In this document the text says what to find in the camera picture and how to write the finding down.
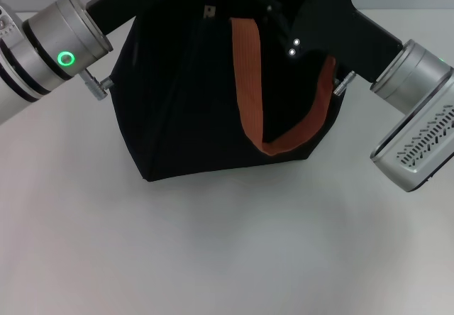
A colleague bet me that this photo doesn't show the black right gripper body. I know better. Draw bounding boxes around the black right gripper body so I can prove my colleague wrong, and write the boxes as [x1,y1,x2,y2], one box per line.
[284,0,404,83]

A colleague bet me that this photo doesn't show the black food bag orange handles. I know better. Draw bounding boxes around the black food bag orange handles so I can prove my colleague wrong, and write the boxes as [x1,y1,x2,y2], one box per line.
[111,0,347,183]

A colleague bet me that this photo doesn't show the right gripper cable with plug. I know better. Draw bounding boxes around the right gripper cable with plug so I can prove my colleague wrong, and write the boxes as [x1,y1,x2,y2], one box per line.
[333,70,358,97]

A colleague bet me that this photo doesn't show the gripper cable with plug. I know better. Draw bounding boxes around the gripper cable with plug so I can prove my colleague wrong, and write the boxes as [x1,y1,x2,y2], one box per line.
[82,70,115,101]
[333,70,358,97]

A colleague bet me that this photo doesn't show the left gripper cable with plug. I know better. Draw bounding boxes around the left gripper cable with plug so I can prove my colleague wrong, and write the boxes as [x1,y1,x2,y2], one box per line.
[82,70,115,101]

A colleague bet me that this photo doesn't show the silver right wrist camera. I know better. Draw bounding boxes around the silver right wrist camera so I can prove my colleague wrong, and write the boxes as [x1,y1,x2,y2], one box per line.
[369,77,454,194]

